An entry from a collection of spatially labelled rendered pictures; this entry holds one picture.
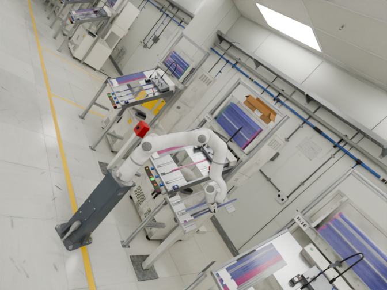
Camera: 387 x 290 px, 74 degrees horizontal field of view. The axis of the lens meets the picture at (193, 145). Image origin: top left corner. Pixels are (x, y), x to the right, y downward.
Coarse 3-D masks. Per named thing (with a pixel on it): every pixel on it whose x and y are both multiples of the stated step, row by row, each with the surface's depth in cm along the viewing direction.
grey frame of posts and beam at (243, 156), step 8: (240, 80) 281; (232, 88) 284; (216, 104) 292; (208, 112) 295; (280, 120) 238; (216, 128) 278; (272, 128) 240; (232, 144) 259; (176, 152) 308; (240, 152) 250; (240, 160) 251; (232, 168) 254; (160, 208) 232; (152, 216) 234; (144, 224) 236; (136, 232) 239; (128, 240) 242
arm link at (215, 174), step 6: (216, 162) 182; (216, 168) 182; (222, 168) 184; (210, 174) 186; (216, 174) 184; (216, 180) 184; (222, 180) 187; (222, 186) 183; (222, 192) 184; (216, 198) 187; (222, 198) 185
